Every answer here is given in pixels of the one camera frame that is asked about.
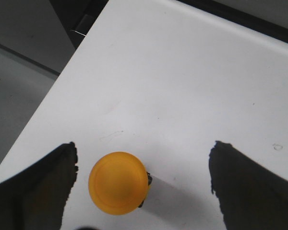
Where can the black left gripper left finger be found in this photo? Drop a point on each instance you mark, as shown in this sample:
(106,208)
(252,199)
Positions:
(35,198)

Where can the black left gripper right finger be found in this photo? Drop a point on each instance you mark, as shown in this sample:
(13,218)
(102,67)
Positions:
(250,196)

